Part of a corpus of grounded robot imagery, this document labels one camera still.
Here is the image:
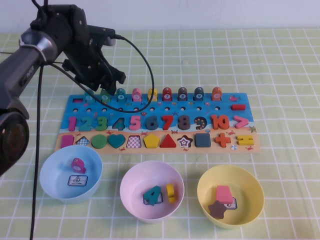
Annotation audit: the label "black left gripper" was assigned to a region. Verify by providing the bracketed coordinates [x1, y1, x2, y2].
[62, 27, 127, 95]

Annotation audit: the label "green fish piece number three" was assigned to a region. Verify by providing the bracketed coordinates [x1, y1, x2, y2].
[99, 87, 111, 103]

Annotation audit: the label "turquoise fish piece number two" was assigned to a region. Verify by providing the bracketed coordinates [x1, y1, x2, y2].
[83, 89, 96, 103]

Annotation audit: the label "teal fish piece number four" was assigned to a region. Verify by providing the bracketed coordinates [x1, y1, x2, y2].
[115, 87, 127, 103]

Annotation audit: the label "pink fish piece number five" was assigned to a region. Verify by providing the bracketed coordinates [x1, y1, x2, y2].
[131, 87, 143, 103]

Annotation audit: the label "teal number two piece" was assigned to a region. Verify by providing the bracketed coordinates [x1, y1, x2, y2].
[78, 116, 93, 132]

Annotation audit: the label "green circle shape piece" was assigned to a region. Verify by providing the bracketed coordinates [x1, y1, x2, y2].
[91, 134, 108, 149]

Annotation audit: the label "yellow fish piece number six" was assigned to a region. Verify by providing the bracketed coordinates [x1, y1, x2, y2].
[147, 87, 158, 102]

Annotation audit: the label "teal heart shape piece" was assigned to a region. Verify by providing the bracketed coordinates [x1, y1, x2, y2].
[107, 133, 126, 150]

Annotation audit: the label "slate number six piece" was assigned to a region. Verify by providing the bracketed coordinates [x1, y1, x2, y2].
[145, 115, 159, 131]

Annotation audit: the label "magenta rectangle shape piece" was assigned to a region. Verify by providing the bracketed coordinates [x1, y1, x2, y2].
[61, 134, 74, 149]

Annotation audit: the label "red fish piece number seven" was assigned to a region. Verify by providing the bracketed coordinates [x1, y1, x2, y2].
[162, 87, 173, 102]

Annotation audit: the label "yellow pentagon shape piece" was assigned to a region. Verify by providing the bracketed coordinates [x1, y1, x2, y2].
[143, 133, 161, 149]

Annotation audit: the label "magenta fish piece number one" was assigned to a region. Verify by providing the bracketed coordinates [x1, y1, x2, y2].
[70, 157, 87, 174]

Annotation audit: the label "brown fish piece number eight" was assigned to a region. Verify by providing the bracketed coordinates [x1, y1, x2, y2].
[177, 87, 189, 102]

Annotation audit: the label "red triangle shape piece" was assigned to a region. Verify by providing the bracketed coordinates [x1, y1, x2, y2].
[159, 133, 178, 149]

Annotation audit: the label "slate fish piece number nine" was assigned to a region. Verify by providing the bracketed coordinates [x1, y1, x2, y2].
[193, 87, 205, 102]

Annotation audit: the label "pink plastic bowl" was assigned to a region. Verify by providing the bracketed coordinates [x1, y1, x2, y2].
[119, 160, 185, 224]

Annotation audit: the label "light blue plastic bowl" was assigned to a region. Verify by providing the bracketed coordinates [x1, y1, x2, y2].
[39, 145, 104, 205]

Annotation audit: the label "slate square shape piece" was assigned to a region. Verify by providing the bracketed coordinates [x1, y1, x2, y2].
[194, 133, 212, 148]

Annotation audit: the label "orange fish piece number ten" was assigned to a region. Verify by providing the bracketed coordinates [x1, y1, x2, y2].
[211, 86, 223, 102]

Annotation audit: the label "blue wooden puzzle board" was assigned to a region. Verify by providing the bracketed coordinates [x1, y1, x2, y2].
[54, 92, 261, 155]

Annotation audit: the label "yellow number piece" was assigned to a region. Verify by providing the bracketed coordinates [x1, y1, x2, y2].
[165, 183, 179, 204]

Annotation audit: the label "orange plus sign piece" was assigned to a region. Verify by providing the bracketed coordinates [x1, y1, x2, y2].
[214, 132, 232, 148]

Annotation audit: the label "pink greater-than sign piece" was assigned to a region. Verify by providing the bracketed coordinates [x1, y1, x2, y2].
[233, 115, 250, 130]

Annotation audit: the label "yellow equals sign piece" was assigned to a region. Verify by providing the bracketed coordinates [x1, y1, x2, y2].
[236, 134, 254, 147]

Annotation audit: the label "pink trapezoid shape piece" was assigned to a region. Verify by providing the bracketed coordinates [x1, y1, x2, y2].
[215, 185, 234, 205]

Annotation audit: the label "brown star shape piece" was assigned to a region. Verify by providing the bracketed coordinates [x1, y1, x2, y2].
[207, 200, 228, 220]

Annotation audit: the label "yellow plastic bowl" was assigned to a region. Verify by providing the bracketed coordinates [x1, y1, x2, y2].
[196, 164, 265, 230]

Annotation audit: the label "blue-framed label sticker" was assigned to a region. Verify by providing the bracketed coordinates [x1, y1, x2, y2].
[142, 192, 163, 205]
[223, 196, 238, 210]

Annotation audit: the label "green checked tablecloth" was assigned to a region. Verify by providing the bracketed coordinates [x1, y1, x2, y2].
[0, 27, 320, 240]

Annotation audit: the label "long black camera cable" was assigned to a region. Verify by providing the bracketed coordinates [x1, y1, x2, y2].
[29, 34, 155, 240]

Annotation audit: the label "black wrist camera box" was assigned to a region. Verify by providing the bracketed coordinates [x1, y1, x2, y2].
[87, 24, 117, 48]

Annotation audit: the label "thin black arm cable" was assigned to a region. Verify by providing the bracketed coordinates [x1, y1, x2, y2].
[31, 0, 51, 18]

